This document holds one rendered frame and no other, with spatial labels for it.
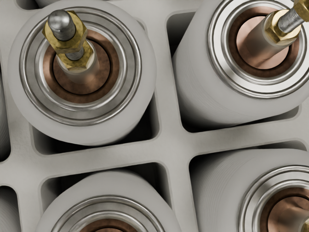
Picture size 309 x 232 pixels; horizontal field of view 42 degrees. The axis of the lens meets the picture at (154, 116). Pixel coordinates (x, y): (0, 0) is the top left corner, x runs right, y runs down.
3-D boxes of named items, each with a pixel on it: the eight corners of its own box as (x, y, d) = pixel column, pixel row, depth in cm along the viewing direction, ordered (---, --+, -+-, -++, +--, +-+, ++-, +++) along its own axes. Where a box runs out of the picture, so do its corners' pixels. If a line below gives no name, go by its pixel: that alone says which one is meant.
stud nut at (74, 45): (58, 8, 19) (55, 2, 18) (92, 23, 19) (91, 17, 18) (40, 46, 18) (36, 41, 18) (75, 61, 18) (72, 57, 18)
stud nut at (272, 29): (302, 32, 23) (309, 27, 23) (281, 50, 23) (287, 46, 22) (280, 6, 23) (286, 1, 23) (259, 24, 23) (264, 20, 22)
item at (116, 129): (76, 43, 44) (42, -32, 26) (157, 79, 44) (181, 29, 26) (38, 125, 43) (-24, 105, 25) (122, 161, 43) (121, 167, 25)
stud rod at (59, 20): (75, 50, 24) (53, 3, 16) (90, 57, 24) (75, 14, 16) (67, 65, 24) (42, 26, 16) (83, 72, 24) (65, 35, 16)
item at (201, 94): (266, 93, 45) (362, 53, 27) (201, 149, 44) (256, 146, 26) (210, 26, 45) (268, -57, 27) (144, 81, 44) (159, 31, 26)
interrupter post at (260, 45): (286, 46, 27) (309, 31, 23) (260, 68, 26) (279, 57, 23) (262, 18, 27) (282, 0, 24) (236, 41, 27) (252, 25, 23)
